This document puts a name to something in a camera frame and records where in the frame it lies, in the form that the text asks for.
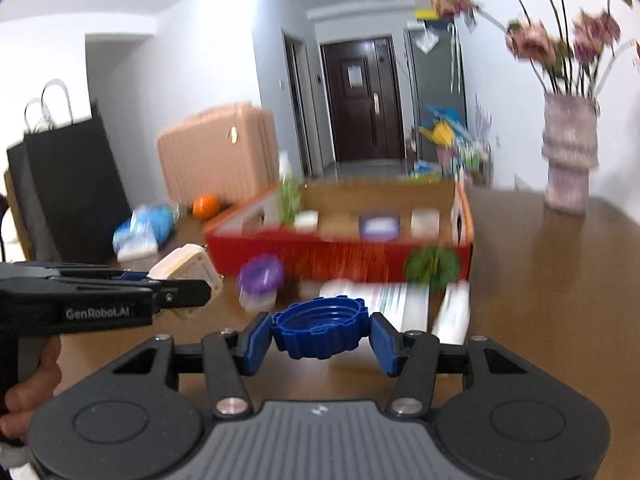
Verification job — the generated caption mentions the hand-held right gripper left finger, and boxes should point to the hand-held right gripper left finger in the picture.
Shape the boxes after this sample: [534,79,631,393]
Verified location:
[107,311,275,420]

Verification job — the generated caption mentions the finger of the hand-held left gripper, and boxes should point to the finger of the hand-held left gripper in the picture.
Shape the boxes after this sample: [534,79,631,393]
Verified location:
[120,279,212,312]
[50,268,152,285]

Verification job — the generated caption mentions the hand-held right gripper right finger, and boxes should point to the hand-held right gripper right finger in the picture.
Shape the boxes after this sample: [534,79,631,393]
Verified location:
[369,311,532,420]

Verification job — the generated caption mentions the blue ridged bottle cap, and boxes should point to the blue ridged bottle cap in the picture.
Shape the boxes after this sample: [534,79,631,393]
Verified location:
[271,297,372,360]

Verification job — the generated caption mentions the red cardboard box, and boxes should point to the red cardboard box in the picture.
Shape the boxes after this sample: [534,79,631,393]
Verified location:
[204,179,475,284]

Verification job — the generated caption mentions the person's left hand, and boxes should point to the person's left hand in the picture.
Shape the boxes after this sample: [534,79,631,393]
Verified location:
[0,336,62,444]

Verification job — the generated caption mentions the white labelled bottle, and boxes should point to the white labelled bottle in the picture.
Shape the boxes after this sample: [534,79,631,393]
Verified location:
[319,281,431,331]

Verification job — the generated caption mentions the blue tissue pack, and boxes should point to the blue tissue pack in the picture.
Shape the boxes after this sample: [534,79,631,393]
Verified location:
[112,203,179,263]

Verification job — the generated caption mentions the purple capped jar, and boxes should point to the purple capped jar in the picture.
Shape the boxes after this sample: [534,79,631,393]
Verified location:
[236,253,285,314]

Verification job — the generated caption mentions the small white bottle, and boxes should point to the small white bottle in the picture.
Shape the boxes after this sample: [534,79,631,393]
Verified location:
[430,281,472,346]

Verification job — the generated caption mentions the orange fruit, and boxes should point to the orange fruit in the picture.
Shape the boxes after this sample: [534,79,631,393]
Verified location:
[192,193,221,221]

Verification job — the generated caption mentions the black paper bag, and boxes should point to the black paper bag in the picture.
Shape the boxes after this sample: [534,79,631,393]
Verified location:
[22,79,134,262]

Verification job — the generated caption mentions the pink suitcase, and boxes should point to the pink suitcase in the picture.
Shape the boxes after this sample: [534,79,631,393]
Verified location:
[157,102,281,206]

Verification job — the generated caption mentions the white storage cart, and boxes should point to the white storage cart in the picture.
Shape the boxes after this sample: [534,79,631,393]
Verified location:
[452,142,494,184]

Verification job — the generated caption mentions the yellow watering can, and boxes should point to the yellow watering can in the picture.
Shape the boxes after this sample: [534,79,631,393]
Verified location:
[418,122,454,147]

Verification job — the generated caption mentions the dark side door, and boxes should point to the dark side door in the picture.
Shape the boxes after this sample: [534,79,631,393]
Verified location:
[282,32,314,179]

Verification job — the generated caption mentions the dark brown entrance door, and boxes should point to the dark brown entrance door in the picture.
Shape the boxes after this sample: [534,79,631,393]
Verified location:
[320,37,407,164]

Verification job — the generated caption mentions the grey refrigerator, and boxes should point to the grey refrigerator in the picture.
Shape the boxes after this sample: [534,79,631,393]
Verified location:
[404,22,469,181]

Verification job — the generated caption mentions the pink ceramic vase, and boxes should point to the pink ceramic vase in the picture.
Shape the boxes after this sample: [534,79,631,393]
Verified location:
[541,90,600,216]

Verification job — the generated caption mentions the dried pink roses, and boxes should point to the dried pink roses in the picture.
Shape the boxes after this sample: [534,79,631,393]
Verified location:
[430,0,640,96]

